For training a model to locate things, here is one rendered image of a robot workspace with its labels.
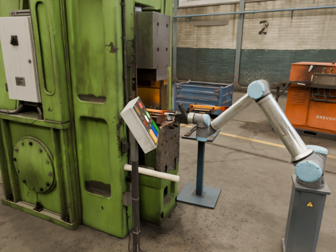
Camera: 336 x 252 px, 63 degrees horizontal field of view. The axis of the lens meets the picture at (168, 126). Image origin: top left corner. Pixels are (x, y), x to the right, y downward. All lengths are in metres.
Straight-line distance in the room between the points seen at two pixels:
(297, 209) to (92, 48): 1.87
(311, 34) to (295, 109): 4.36
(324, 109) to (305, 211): 3.43
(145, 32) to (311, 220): 1.80
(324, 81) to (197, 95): 2.50
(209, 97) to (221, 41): 4.72
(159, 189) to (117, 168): 0.45
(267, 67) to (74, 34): 8.24
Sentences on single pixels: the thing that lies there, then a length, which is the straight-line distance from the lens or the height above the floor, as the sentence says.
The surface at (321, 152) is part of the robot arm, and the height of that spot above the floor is 0.86.
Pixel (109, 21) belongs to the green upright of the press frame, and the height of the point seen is 1.68.
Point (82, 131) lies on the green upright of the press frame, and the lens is 2.31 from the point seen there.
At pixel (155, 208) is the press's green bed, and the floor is 0.17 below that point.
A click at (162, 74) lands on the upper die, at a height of 1.31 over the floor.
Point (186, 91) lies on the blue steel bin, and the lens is 6.29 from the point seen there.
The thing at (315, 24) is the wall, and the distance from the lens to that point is 9.57.
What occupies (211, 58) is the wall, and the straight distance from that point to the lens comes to 10.70.
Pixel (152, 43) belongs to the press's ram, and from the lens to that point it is 2.09.
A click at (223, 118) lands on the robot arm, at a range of 2.21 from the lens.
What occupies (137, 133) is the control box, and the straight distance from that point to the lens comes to 1.60.
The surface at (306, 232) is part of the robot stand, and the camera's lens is 2.34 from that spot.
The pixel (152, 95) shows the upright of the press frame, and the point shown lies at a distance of 2.59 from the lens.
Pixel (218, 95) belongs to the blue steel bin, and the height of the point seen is 0.53.
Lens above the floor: 1.53
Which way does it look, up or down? 16 degrees down
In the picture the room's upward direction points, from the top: 1 degrees clockwise
